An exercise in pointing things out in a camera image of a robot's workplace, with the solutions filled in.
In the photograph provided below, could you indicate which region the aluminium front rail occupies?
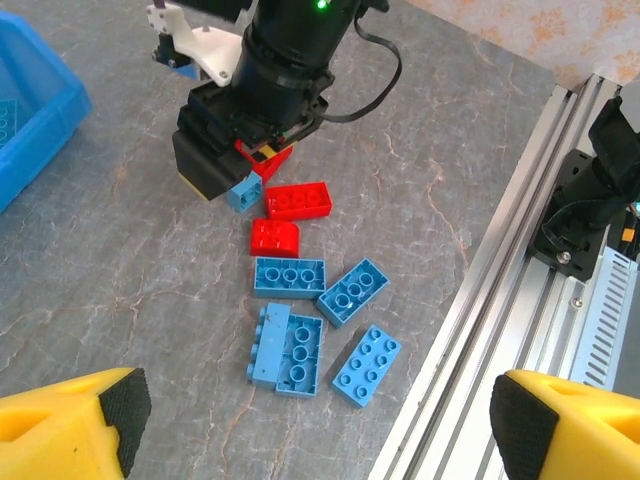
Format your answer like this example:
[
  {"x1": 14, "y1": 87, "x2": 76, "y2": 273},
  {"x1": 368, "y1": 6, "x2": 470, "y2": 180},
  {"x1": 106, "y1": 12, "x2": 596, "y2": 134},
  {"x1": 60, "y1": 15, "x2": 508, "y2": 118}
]
[{"x1": 367, "y1": 72, "x2": 640, "y2": 480}]

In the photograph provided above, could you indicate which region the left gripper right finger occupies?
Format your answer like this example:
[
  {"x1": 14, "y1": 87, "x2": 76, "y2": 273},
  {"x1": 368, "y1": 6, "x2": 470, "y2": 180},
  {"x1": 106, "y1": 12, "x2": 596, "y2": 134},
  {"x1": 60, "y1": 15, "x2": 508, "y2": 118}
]
[{"x1": 489, "y1": 369, "x2": 640, "y2": 480}]

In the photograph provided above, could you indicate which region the small blue lego brick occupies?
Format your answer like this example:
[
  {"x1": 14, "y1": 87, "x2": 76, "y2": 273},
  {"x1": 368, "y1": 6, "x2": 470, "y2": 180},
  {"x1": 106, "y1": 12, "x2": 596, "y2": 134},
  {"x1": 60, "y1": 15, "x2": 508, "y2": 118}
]
[{"x1": 227, "y1": 171, "x2": 265, "y2": 215}]

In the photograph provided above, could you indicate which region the small electronics board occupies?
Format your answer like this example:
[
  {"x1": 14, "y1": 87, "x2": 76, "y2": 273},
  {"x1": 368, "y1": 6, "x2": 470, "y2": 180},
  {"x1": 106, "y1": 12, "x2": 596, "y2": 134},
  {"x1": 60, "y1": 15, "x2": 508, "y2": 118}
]
[{"x1": 617, "y1": 199, "x2": 640, "y2": 251}]

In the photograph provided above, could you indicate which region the blue plastic bin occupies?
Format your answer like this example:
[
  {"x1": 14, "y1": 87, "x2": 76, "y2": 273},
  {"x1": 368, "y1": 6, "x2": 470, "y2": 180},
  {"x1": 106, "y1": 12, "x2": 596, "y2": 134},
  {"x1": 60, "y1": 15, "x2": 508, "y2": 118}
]
[{"x1": 0, "y1": 10, "x2": 95, "y2": 215}]

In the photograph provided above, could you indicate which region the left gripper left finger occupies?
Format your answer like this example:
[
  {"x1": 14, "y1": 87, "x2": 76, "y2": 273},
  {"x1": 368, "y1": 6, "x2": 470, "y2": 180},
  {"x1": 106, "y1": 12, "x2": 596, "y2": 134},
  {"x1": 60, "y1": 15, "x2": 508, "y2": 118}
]
[{"x1": 0, "y1": 367, "x2": 153, "y2": 480}]

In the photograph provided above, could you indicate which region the thin black right gripper cable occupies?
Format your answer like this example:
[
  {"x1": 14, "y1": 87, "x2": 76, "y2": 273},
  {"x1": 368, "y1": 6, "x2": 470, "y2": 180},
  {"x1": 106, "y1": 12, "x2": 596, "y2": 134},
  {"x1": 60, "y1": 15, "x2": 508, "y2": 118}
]
[{"x1": 319, "y1": 19, "x2": 404, "y2": 122}]

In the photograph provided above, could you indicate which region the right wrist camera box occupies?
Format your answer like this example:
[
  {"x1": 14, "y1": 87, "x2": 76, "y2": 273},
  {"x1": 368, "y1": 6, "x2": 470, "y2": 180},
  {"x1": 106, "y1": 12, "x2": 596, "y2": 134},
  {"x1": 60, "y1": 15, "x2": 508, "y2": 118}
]
[{"x1": 146, "y1": 0, "x2": 246, "y2": 89}]

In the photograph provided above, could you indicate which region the slotted grey cable duct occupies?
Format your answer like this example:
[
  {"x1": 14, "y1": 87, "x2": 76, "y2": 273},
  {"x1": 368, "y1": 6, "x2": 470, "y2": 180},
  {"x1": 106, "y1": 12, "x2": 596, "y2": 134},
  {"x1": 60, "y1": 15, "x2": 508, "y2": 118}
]
[{"x1": 569, "y1": 244, "x2": 640, "y2": 396}]

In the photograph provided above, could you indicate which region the red sloped lego brick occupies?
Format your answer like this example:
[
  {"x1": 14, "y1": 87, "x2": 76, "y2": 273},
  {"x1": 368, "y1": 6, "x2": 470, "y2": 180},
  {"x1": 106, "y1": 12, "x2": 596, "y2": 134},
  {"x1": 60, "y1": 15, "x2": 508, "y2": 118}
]
[{"x1": 249, "y1": 217, "x2": 303, "y2": 256}]

